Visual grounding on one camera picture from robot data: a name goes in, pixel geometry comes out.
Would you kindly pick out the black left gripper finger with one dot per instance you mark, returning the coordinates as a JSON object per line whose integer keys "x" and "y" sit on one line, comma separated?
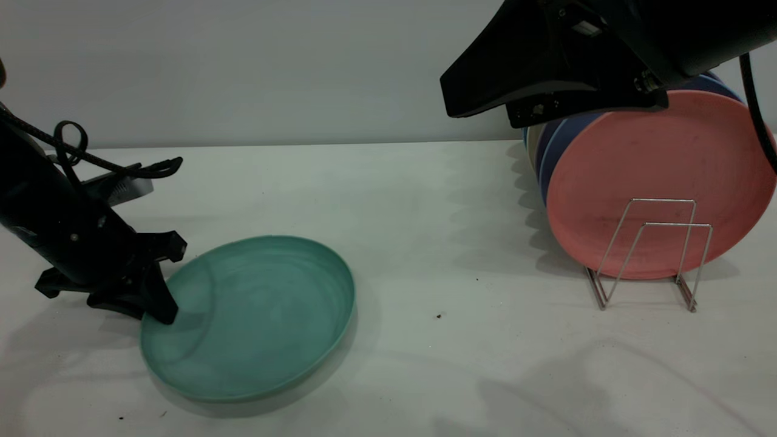
{"x": 161, "y": 297}
{"x": 121, "y": 303}

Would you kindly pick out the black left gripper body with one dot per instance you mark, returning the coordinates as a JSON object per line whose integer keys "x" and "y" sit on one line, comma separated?
{"x": 85, "y": 243}

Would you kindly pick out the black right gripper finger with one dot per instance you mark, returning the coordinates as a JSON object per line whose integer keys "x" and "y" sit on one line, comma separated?
{"x": 576, "y": 108}
{"x": 510, "y": 67}

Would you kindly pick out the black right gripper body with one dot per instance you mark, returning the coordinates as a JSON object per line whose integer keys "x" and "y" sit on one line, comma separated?
{"x": 607, "y": 36}

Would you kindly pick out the green plate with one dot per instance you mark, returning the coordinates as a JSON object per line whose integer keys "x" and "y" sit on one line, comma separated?
{"x": 261, "y": 315}

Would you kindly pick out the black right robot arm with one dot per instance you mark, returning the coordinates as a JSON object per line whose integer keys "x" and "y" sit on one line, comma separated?
{"x": 710, "y": 30}

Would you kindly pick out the blue plate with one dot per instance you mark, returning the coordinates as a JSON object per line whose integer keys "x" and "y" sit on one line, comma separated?
{"x": 564, "y": 136}

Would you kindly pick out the dark purple plate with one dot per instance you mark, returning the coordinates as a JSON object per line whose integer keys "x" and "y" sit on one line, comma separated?
{"x": 548, "y": 135}

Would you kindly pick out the beige plate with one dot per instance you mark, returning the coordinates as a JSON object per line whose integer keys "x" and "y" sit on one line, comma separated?
{"x": 532, "y": 142}

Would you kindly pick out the pink plate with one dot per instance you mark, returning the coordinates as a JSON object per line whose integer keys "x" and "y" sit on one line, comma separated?
{"x": 637, "y": 170}

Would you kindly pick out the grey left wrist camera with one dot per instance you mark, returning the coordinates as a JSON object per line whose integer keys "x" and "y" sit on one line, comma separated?
{"x": 121, "y": 188}

